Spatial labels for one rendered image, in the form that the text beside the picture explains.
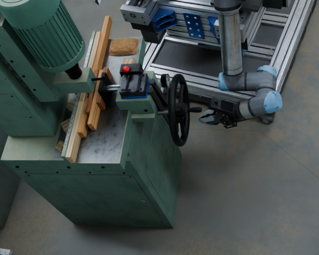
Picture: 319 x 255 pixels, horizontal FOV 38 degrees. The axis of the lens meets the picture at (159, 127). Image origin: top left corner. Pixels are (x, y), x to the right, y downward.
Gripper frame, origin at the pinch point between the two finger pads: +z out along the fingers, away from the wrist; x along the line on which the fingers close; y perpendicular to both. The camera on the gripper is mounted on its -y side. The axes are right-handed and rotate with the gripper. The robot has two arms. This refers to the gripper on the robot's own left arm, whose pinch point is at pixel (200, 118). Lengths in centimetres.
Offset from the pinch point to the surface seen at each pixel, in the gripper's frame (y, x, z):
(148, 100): -30.1, -7.1, -0.3
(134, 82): -36.1, -1.4, 2.3
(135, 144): -18.2, -16.5, 16.3
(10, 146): -47, -21, 62
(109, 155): -32.3, -27.7, 13.1
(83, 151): -38, -26, 23
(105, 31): -39, 29, 25
